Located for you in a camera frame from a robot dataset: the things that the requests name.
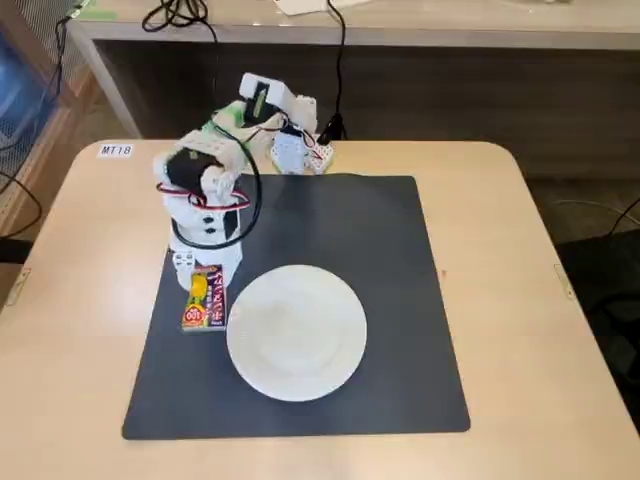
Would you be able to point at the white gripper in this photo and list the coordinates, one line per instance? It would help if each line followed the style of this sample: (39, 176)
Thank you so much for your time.
(184, 261)

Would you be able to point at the purple candy box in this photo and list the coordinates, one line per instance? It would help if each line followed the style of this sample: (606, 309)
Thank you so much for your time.
(212, 300)

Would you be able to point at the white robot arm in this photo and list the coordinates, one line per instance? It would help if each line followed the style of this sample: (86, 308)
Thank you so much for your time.
(210, 145)

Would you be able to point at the white round dish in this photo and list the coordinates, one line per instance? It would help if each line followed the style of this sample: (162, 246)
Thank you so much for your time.
(300, 335)

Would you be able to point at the white MT18 label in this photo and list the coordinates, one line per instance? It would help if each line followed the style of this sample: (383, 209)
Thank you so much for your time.
(116, 150)

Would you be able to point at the dark grey mat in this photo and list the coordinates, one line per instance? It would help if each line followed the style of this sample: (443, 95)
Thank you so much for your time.
(350, 225)

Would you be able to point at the blue plastic container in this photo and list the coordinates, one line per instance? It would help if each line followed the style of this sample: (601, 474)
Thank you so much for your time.
(20, 85)

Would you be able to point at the green tape strip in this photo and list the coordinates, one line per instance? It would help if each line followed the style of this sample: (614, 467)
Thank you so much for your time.
(100, 14)

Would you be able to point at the beige desk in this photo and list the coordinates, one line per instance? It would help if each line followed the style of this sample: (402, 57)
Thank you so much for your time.
(450, 30)

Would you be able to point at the metal table bracket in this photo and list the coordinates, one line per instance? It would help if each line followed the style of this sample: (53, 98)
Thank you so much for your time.
(19, 286)
(563, 281)

